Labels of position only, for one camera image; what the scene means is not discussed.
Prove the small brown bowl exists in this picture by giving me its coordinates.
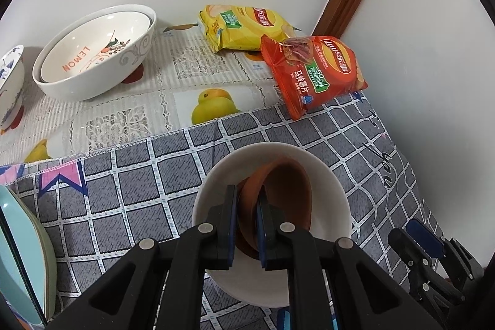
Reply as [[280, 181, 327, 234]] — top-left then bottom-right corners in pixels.
[[237, 157, 313, 261]]

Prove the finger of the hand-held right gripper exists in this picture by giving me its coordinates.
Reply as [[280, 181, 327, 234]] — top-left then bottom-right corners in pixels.
[[406, 219, 459, 261], [388, 227, 437, 278]]

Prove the plain white bowl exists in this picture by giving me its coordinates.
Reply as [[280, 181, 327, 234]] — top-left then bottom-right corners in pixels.
[[192, 144, 352, 309]]

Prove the yellow chip bag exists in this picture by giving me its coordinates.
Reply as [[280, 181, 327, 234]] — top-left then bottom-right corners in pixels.
[[198, 4, 296, 53]]

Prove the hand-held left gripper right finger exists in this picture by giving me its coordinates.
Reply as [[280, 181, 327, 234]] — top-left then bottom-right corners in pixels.
[[255, 195, 443, 330]]

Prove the red chip bag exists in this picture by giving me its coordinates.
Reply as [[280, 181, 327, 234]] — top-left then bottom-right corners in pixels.
[[260, 35, 369, 121]]

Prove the white bowl with grey pattern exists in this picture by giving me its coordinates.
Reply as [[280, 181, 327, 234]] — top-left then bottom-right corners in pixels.
[[32, 4, 157, 101]]

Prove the blue plate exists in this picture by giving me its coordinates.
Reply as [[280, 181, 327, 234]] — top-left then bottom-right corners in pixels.
[[0, 185, 47, 327]]

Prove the white bowl with orange print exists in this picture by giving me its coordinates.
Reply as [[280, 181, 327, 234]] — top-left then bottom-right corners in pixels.
[[40, 11, 151, 83]]

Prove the green plate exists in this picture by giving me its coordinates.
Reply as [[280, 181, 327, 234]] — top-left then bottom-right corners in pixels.
[[23, 206, 58, 321]]

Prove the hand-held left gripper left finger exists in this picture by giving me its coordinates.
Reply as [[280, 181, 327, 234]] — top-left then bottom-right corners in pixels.
[[48, 184, 238, 330]]

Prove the grey checked cloth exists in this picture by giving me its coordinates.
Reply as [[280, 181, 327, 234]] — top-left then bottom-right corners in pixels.
[[0, 88, 437, 330]]

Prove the lace fruit print tablecloth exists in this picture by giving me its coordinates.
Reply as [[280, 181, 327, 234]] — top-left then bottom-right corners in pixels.
[[0, 23, 295, 164]]

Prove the large blue patterned bowl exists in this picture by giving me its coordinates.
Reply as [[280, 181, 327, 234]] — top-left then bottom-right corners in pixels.
[[0, 45, 26, 130]]

